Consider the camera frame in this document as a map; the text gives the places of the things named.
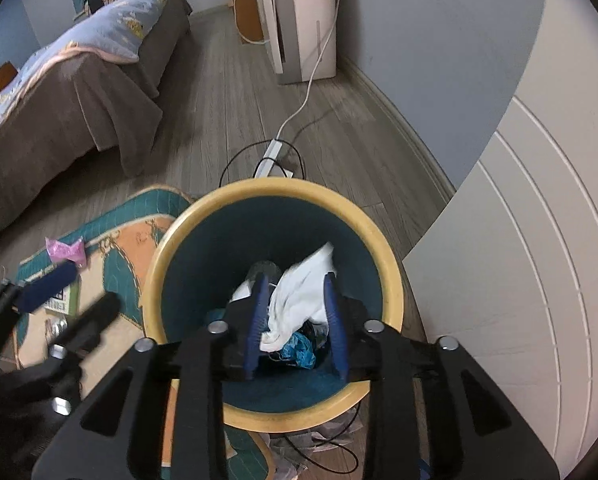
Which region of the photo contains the white tissue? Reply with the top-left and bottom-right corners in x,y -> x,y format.
231,243 -> 336,353

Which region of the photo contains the yellow teal trash bin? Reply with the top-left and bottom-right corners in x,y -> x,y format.
140,178 -> 404,434

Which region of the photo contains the silver foil wrapper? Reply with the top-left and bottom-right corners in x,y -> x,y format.
44,315 -> 68,342

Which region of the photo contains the green white medicine box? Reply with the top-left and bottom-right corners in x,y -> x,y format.
43,280 -> 80,316

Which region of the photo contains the blue crumpled glove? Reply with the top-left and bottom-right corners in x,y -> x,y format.
277,332 -> 316,370

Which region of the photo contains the pink crumpled wrapper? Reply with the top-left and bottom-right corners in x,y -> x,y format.
45,237 -> 88,268

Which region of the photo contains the teal orange patterned rug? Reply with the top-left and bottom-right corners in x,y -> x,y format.
13,185 -> 275,479

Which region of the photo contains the white power strip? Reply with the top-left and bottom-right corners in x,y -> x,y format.
253,140 -> 293,178

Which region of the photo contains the white cabinet door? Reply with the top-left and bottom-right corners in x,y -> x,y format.
404,0 -> 598,476

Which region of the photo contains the bed with brown cover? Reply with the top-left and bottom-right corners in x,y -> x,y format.
0,0 -> 192,232

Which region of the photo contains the blue floral quilt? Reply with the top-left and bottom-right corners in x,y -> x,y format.
0,0 -> 167,127

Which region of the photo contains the wooden nightstand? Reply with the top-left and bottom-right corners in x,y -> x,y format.
229,0 -> 267,46

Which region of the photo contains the white air purifier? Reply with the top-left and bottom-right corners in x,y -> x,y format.
257,0 -> 337,84

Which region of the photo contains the black cable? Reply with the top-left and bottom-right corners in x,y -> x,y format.
219,138 -> 308,189

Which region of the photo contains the white power cable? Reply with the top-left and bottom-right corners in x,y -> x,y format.
273,0 -> 341,142

